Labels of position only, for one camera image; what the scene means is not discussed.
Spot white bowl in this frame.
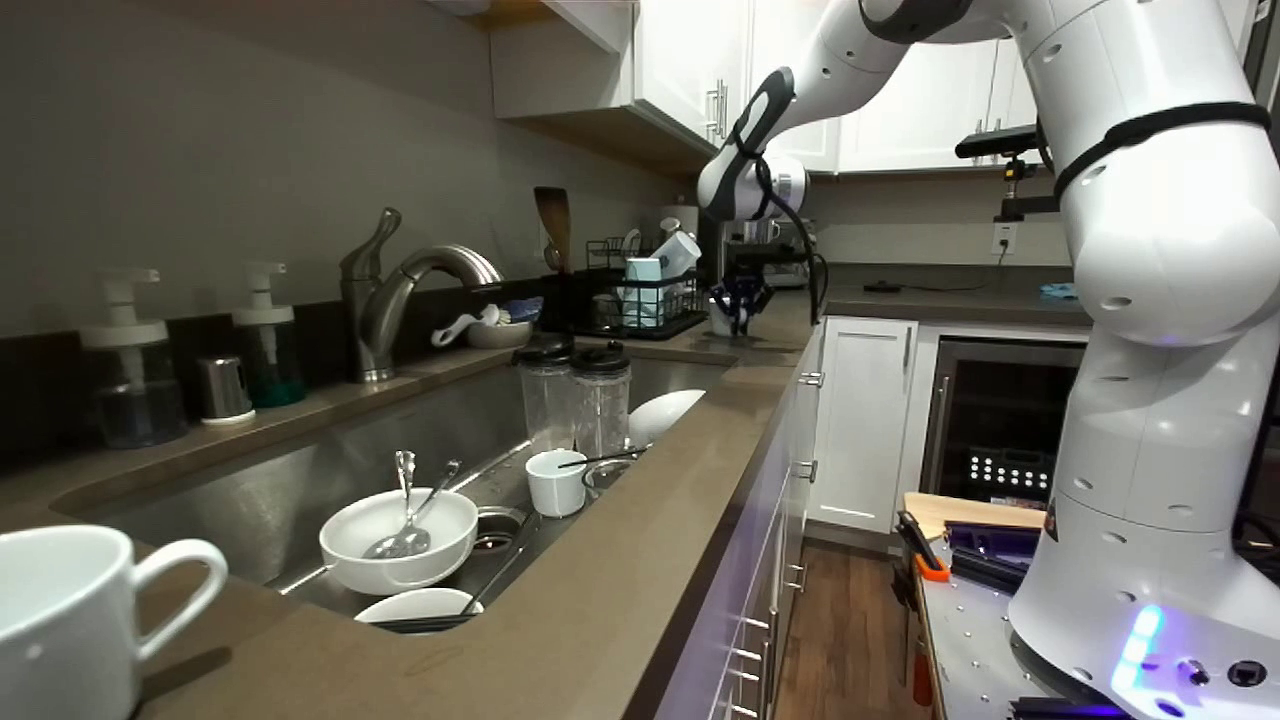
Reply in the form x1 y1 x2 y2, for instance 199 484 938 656
315 484 485 600

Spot black chopstick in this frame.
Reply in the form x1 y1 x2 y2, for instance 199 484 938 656
568 454 655 476
568 443 655 467

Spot clear jar with black lid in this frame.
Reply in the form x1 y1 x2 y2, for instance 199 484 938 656
512 342 580 456
568 342 639 463

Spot white upper cabinets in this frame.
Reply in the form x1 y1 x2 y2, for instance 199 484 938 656
485 0 1057 185

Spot steel spoon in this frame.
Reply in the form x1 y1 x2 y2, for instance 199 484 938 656
389 443 422 545
360 456 473 565

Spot white item in rack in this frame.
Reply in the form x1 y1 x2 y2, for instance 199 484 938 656
652 227 708 283

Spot small grey bowl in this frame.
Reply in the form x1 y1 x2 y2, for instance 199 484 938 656
463 301 535 355

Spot wooden board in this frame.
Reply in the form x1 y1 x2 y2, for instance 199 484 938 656
898 489 1053 542

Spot small white cup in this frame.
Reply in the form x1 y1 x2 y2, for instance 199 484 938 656
518 443 595 526

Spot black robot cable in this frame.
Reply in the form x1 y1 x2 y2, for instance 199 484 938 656
742 138 837 334

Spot black dish rack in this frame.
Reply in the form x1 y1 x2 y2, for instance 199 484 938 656
573 262 716 345

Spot orange black clamp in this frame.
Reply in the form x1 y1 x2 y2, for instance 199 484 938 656
891 504 957 588

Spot white plate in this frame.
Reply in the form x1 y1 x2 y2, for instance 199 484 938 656
625 384 712 454

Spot white lower cabinet door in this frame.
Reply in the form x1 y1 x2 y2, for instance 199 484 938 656
804 312 925 542

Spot grey lower cabinet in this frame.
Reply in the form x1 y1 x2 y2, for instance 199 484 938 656
625 312 832 720

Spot stainless steel sink basin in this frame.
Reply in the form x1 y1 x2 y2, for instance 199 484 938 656
77 348 738 634

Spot black beverage cooler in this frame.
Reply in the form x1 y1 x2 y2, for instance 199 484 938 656
914 334 1091 514

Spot green soap dispenser bottle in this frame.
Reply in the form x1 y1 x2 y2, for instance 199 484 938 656
226 257 315 413

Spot black aluminium rail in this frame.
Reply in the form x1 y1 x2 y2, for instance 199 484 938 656
938 520 1049 600

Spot black camera on stand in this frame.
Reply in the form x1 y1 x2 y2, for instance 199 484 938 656
952 119 1070 227

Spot clear soap dispenser bottle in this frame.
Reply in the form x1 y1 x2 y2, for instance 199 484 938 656
77 265 193 454

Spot curved steel faucet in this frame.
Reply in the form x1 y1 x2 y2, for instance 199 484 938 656
335 204 508 390

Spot small metal canister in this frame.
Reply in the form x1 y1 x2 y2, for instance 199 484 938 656
197 352 261 434

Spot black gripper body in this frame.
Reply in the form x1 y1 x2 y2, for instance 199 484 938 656
712 218 809 295

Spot perforated robot table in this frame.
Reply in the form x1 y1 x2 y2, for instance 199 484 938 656
911 565 1110 720

